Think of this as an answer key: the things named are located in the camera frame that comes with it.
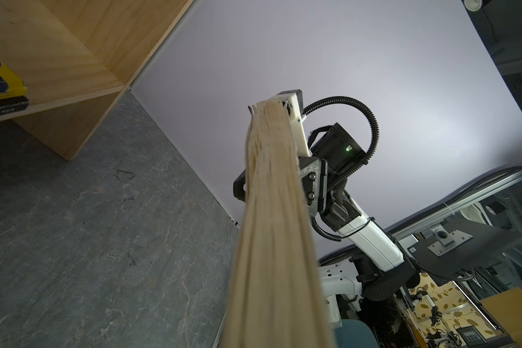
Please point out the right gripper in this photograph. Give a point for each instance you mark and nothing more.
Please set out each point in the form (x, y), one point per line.
(335, 155)

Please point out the black book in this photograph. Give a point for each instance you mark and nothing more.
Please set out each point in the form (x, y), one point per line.
(13, 105)

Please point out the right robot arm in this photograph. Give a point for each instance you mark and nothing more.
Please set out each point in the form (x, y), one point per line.
(366, 235)

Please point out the ceiling spot lamp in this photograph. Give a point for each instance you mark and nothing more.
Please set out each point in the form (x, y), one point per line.
(475, 5)

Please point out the wooden two-tier shelf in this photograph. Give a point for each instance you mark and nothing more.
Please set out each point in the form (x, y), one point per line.
(77, 58)

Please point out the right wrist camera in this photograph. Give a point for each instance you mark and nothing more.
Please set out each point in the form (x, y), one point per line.
(292, 101)

